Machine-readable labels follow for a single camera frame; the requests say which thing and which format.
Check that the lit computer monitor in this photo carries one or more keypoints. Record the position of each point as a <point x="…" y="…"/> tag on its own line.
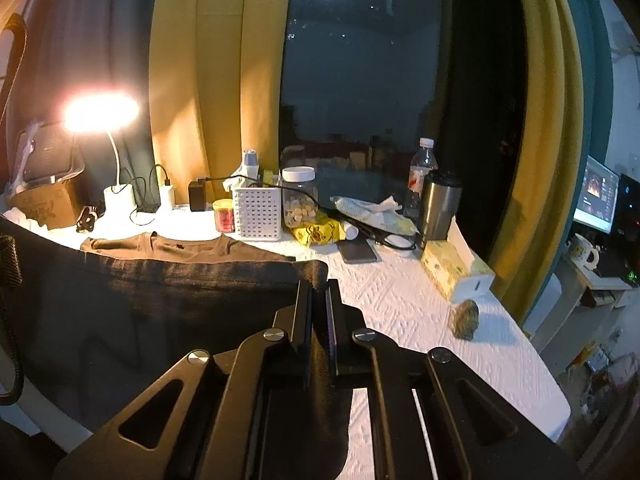
<point x="595" y="195"/>

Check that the clear water bottle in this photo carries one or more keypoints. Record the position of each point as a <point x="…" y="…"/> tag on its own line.
<point x="422" y="165"/>

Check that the red can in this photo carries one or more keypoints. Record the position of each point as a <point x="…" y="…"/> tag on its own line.
<point x="223" y="217"/>

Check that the teal curtain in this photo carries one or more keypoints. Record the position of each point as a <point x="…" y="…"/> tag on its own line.
<point x="595" y="85"/>
<point x="100" y="25"/>

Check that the yellow snack bag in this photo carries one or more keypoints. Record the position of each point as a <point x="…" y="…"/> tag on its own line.
<point x="317" y="234"/>

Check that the small black clip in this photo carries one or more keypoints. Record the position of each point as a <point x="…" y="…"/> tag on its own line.
<point x="87" y="220"/>

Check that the steel tumbler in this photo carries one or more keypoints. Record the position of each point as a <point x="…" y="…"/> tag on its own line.
<point x="439" y="205"/>

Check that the wet wipes pack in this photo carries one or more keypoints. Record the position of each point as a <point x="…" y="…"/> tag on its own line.
<point x="370" y="210"/>

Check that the clear jar white lid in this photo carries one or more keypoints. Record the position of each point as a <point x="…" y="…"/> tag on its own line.
<point x="300" y="200"/>

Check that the white crumpled tissue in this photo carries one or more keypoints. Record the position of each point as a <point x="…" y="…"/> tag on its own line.
<point x="240" y="184"/>

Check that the black power adapter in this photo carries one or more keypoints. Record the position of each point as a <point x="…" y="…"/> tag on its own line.
<point x="197" y="196"/>

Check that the black smartphone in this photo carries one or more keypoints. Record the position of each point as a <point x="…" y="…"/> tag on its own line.
<point x="357" y="252"/>

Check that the brown t-shirt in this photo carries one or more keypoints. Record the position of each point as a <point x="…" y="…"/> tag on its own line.
<point x="150" y="320"/>

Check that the white desk lamp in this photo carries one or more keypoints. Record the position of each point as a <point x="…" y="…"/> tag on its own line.
<point x="100" y="112"/>

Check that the white power strip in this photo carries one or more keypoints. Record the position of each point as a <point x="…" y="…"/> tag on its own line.
<point x="180" y="207"/>

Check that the white tube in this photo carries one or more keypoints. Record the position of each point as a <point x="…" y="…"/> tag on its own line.
<point x="351" y="231"/>

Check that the cardboard box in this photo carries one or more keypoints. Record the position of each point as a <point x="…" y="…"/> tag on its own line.
<point x="42" y="205"/>

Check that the grey rock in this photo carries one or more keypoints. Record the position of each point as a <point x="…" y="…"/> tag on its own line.
<point x="465" y="320"/>

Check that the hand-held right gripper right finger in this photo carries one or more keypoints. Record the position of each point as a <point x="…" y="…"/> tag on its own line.
<point x="334" y="320"/>

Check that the white perforated basket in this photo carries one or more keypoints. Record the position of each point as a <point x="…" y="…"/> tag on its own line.
<point x="257" y="212"/>

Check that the white printed mug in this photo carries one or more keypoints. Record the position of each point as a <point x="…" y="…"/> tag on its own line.
<point x="580" y="252"/>

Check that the yellow curtain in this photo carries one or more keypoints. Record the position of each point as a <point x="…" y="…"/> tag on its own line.
<point x="545" y="135"/>
<point x="215" y="85"/>

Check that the black computer screen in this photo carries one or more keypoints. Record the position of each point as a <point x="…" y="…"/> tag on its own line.
<point x="629" y="210"/>

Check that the grey capped bottle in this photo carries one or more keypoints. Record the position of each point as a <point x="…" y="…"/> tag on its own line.
<point x="251" y="162"/>

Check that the black eyeglasses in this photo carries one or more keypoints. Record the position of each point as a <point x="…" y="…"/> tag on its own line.
<point x="395" y="246"/>

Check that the dark window pane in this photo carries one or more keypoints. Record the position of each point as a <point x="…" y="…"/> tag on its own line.
<point x="360" y="85"/>

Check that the white side desk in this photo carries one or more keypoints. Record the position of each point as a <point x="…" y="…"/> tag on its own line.
<point x="570" y="305"/>

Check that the yellow tissue box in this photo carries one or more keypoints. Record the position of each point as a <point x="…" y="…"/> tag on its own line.
<point x="450" y="265"/>

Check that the white charger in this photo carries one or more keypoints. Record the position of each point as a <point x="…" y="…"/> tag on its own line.
<point x="168" y="196"/>

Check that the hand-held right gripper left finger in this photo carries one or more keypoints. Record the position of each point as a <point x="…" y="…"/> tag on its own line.
<point x="302" y="320"/>

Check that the black tablet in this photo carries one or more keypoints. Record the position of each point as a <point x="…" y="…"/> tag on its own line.
<point x="50" y="152"/>

